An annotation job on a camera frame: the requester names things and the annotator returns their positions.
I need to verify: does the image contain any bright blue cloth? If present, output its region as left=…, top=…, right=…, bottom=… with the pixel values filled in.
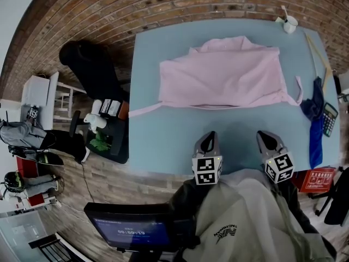
left=309, top=118, right=325, bottom=170

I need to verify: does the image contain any black and white printed box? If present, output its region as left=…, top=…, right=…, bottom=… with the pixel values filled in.
left=99, top=98, right=121, bottom=117

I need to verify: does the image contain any black office chair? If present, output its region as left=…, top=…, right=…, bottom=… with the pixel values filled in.
left=309, top=166, right=349, bottom=228

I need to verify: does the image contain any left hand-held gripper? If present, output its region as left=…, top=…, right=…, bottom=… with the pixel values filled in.
left=191, top=130, right=224, bottom=187

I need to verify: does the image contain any black monitor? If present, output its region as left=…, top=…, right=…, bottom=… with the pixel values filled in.
left=83, top=202, right=197, bottom=253

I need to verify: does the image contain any navy cloth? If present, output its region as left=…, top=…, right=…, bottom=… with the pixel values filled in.
left=299, top=76, right=325, bottom=122

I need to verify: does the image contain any orange book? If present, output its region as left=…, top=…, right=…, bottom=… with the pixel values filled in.
left=118, top=100, right=129, bottom=120

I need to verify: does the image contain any person's left forearm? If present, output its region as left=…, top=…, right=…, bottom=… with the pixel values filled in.
left=167, top=178, right=213, bottom=221

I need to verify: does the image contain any white wooden rack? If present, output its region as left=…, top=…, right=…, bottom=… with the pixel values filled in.
left=54, top=81, right=88, bottom=117

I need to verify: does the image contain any black calculator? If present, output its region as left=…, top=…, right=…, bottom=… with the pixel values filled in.
left=322, top=102, right=339, bottom=138

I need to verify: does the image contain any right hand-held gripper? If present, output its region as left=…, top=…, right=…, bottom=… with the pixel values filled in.
left=256, top=130, right=296, bottom=185

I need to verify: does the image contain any white toy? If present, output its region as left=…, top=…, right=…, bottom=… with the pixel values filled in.
left=83, top=99, right=107, bottom=133

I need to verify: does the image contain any person's beige vest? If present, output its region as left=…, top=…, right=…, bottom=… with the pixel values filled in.
left=182, top=168, right=336, bottom=262

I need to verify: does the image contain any person's right forearm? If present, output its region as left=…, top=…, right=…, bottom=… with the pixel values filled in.
left=272, top=178, right=338, bottom=259

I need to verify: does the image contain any red printed box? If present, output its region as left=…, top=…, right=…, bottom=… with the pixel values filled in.
left=298, top=166, right=336, bottom=193

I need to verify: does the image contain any white mug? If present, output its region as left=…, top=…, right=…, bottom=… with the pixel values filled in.
left=282, top=15, right=298, bottom=34

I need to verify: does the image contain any white cabinet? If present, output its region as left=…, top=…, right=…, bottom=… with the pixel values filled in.
left=20, top=71, right=60, bottom=130

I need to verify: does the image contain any black high-back chair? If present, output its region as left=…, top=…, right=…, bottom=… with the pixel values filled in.
left=59, top=40, right=130, bottom=165

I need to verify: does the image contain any black slatted chair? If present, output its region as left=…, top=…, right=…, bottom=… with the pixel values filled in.
left=28, top=232, right=85, bottom=262

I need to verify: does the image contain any green plant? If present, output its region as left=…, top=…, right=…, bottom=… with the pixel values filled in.
left=89, top=134, right=112, bottom=151

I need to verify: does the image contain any black floor cable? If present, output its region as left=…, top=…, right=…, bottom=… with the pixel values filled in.
left=80, top=161, right=96, bottom=204

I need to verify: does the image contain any pink robe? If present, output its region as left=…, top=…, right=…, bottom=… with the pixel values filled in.
left=128, top=35, right=304, bottom=118

